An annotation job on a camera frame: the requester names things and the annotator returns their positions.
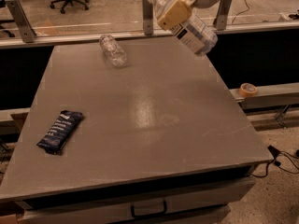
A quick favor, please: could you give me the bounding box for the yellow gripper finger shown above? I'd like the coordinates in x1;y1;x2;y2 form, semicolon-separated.
157;0;195;30

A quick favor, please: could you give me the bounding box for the blue label plastic bottle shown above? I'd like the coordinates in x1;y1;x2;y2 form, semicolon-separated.
148;0;218;56

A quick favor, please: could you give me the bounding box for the clear empty plastic bottle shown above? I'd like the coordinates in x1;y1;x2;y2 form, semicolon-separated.
99;35;127;67

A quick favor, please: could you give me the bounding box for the orange tape roll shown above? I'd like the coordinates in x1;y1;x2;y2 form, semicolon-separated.
239;83;257;97

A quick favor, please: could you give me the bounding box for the dark blue snack packet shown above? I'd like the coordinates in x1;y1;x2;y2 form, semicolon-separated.
36;110;83;155

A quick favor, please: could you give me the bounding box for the grey drawer front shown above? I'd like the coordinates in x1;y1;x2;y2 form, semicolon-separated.
22;177;255;224

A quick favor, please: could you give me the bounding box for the right metal bracket post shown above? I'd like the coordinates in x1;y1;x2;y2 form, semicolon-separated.
213;0;232;31

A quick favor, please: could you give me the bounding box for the metal bracket post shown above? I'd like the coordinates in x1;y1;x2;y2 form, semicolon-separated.
6;0;36;43
213;0;232;31
142;0;153;35

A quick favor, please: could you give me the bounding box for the middle metal bracket post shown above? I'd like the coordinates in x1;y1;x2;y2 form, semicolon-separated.
142;0;153;35

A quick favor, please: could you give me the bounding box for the left metal bracket post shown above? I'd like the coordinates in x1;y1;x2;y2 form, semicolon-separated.
6;0;36;43

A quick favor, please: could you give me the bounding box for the metal rail beam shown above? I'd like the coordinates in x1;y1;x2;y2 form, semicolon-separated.
0;21;299;49

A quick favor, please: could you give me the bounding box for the black floor cable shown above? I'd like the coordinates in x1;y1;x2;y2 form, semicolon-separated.
250;145;299;178

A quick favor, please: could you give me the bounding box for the black drawer handle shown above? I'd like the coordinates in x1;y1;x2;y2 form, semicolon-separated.
130;201;168;219

